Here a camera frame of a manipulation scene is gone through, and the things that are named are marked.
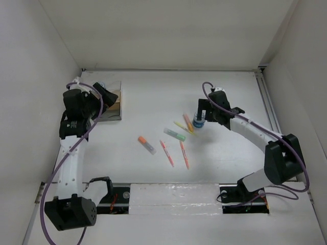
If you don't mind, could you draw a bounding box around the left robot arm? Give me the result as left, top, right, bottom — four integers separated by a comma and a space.
41, 81, 118, 231

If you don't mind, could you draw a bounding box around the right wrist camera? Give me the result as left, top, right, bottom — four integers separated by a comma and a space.
211, 86, 225, 92

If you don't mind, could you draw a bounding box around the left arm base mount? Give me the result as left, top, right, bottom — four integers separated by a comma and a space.
83, 177, 131, 214

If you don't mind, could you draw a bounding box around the yellow thin pen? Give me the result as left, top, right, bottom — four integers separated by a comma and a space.
174, 121, 197, 137

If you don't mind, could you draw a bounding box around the right pink thin pen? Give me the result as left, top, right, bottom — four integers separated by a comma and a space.
179, 141, 190, 170

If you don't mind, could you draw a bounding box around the pink thin pen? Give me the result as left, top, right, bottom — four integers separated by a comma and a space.
159, 140, 174, 167
179, 141, 190, 170

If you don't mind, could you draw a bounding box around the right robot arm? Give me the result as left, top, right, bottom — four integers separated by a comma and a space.
197, 88, 307, 203

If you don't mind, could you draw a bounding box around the wooden clear organizer container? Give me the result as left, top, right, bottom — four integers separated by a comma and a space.
100, 81, 122, 121

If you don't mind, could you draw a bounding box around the green cap highlighter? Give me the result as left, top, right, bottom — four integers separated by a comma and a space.
163, 128, 186, 142

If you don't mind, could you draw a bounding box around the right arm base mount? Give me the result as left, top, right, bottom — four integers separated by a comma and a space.
216, 184, 270, 214

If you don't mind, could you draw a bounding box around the aluminium rail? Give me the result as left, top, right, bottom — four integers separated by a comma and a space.
253, 66, 282, 134

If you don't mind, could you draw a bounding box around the orange cap grey highlighter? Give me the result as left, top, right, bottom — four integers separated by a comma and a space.
138, 136, 156, 155

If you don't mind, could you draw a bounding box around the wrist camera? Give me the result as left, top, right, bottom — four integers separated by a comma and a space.
211, 86, 225, 92
69, 77, 90, 93

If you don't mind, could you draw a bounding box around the orange pink highlighter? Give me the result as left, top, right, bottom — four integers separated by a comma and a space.
183, 113, 194, 133

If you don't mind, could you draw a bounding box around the left pink thin pen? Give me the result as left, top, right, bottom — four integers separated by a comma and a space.
159, 140, 174, 167

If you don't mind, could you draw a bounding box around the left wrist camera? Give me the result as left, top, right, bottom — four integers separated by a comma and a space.
69, 77, 90, 93

